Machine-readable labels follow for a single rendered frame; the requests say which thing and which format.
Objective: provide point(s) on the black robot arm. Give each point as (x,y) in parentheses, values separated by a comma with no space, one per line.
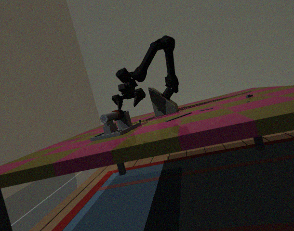
(167,44)

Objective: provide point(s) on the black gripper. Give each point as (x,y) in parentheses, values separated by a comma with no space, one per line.
(137,94)

